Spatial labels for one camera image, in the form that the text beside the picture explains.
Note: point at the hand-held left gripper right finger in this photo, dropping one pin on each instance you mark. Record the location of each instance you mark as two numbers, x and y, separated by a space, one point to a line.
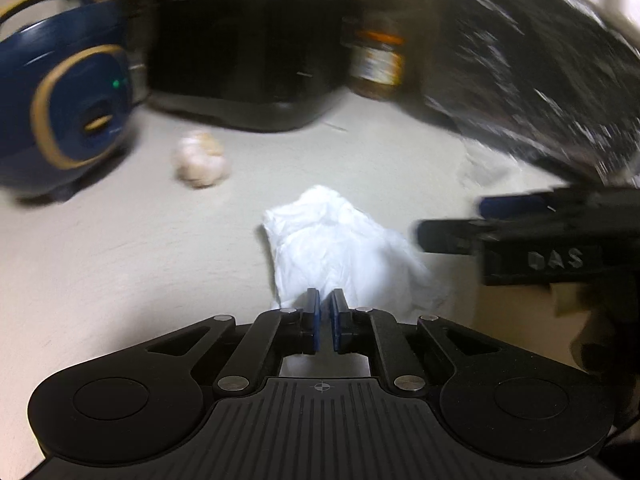
337 322

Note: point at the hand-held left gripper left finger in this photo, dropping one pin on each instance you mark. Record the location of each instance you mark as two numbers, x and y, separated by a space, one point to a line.
313 320

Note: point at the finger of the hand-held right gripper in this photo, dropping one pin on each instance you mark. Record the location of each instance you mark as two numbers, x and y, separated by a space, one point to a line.
515 205
450 236

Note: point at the white plastic bag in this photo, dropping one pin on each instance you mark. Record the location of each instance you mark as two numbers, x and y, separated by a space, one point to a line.
340 245

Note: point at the black shiny plastic bag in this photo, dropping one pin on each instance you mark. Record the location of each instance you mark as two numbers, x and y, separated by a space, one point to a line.
525 85

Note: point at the glass sauce jar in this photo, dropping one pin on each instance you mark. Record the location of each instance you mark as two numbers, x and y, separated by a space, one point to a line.
375 70

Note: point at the garlic bulb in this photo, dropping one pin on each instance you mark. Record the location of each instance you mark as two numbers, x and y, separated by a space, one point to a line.
200 160

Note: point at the black rice cooker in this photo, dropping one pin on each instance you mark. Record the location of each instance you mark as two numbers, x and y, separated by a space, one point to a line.
240 60

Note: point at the blue electric cooker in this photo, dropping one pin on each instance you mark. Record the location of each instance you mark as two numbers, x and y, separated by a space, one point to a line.
65 105

